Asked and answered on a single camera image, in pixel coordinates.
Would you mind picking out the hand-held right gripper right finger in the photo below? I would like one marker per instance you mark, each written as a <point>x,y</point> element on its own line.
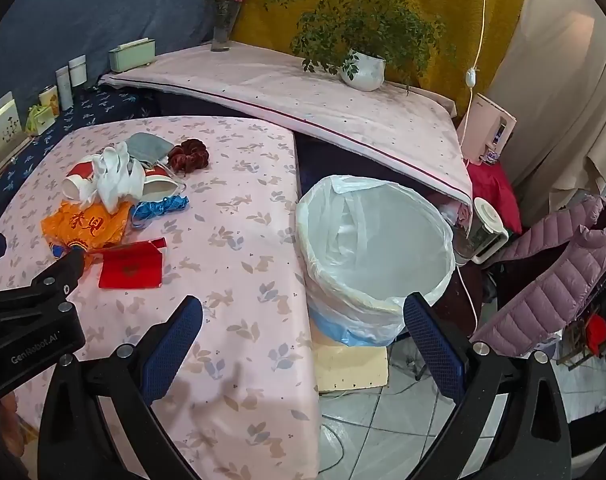
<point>433,345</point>

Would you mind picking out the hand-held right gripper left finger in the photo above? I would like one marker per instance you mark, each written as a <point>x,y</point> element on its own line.
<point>175,340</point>

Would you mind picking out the orange plastic bag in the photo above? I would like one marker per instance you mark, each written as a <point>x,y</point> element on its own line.
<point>88,227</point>

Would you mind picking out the red envelope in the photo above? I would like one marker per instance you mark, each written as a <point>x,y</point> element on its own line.
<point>130,267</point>

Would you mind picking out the red white paper cup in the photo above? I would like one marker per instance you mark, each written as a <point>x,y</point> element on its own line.
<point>158,187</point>
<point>75,185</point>

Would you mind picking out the white plastic bag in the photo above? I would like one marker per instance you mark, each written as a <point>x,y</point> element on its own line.
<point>115,175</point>

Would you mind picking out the blue ribbon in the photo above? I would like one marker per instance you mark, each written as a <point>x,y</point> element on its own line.
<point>158,207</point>

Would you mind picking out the white lined trash bin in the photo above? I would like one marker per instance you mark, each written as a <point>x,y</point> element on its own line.
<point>383,240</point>

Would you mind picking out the grey face mask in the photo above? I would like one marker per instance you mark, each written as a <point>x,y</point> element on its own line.
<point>150,146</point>

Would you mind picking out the beige foam block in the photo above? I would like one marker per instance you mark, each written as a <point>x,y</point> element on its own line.
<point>348,365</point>

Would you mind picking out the white framed card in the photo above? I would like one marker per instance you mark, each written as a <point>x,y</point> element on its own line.
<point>0,132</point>

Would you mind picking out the pink puffer jacket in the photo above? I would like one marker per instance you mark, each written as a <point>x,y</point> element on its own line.
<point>548,270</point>

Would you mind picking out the small green box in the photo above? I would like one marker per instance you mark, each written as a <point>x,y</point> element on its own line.
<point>38,120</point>

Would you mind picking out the white kettle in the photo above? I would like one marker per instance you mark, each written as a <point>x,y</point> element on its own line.
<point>488,215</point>

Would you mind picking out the small orange white box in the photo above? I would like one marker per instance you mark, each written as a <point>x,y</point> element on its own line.
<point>49,102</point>

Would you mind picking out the red velvet scrunchie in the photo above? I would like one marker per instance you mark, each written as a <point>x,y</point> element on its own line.
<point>188,156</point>

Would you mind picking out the red plastic object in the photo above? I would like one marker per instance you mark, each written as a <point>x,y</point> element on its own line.
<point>598,332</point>

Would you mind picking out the red cloth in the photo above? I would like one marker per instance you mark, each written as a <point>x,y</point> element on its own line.
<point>493,190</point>

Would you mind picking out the dark blue patterned cloth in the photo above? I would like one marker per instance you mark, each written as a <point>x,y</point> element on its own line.
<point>108,105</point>

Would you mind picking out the white bottle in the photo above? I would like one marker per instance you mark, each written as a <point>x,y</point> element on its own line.
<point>77,72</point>
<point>64,87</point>

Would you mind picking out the dark purple sheet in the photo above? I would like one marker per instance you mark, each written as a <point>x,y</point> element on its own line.
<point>343,160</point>

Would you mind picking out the green tissue box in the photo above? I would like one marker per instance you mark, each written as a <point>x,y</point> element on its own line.
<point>130,57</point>

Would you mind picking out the pink appliance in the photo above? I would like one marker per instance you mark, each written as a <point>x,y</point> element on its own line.
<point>483,120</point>

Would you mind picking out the pink quilt with maroon piping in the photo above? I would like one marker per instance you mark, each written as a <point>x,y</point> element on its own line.
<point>333,105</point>

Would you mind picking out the blue blanket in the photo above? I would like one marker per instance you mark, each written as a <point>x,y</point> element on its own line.
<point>108,5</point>

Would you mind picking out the beige curtain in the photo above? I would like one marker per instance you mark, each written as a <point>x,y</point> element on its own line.
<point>558,110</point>

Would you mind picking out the glass vase with flowers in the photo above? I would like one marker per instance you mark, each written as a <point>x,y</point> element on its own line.
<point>222,35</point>

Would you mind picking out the potted green plant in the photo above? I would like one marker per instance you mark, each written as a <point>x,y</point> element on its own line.
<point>365,70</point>

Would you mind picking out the yellow blanket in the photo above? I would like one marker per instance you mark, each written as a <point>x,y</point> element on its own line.
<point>508,20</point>

